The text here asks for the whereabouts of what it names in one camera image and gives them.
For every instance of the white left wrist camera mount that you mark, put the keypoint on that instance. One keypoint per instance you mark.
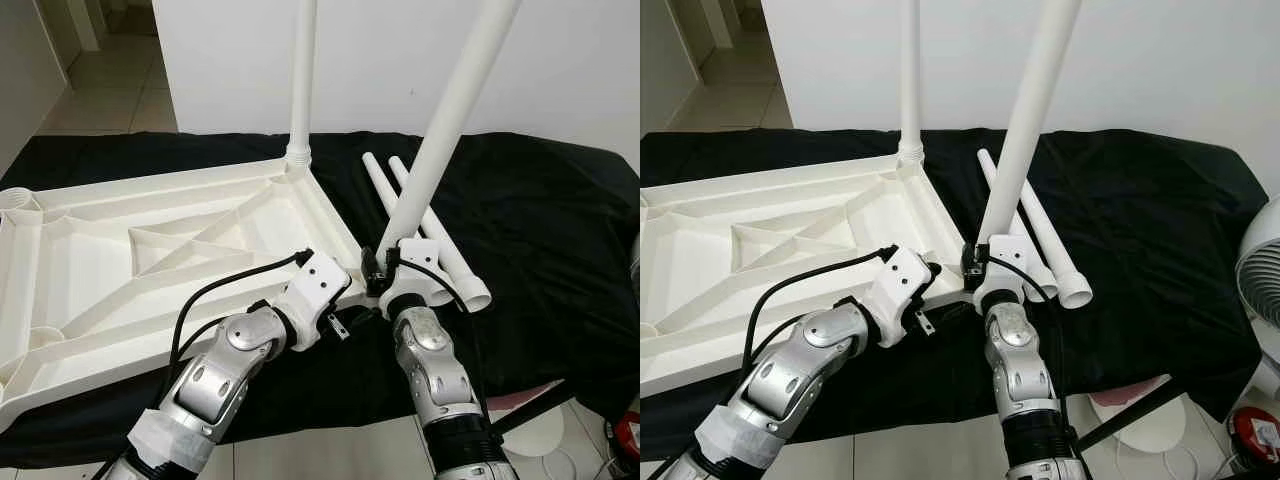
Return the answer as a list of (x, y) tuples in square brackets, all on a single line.
[(315, 285), (900, 280)]

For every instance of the red round object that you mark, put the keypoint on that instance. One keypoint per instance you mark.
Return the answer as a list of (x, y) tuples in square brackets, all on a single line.
[(628, 435), (1255, 432)]

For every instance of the black table cloth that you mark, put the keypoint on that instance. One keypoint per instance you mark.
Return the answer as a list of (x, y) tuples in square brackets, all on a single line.
[(570, 250), (1180, 250)]

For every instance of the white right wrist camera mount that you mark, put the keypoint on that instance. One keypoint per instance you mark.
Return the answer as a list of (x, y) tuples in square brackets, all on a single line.
[(1010, 250), (415, 255)]

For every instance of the pink seat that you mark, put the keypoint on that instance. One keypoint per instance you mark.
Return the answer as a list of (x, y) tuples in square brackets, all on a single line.
[(1130, 390), (535, 392)]

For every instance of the white round floor base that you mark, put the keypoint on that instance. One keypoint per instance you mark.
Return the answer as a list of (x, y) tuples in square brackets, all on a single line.
[(1150, 430), (550, 440)]

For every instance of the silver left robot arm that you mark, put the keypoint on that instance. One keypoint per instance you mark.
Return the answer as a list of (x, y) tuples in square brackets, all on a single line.
[(210, 380), (790, 380)]

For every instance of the black metal table leg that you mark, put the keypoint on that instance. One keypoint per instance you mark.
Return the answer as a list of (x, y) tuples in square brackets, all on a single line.
[(520, 415), (1120, 415)]

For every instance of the white plastic table top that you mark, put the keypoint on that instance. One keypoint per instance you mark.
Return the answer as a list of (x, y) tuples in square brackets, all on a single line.
[(90, 260), (700, 260)]

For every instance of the white fan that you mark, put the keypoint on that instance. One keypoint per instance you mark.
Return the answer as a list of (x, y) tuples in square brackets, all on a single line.
[(1262, 270)]

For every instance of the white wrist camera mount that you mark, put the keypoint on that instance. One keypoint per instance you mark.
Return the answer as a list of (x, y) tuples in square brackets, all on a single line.
[(900, 280), (315, 285), (1010, 250), (415, 255)]

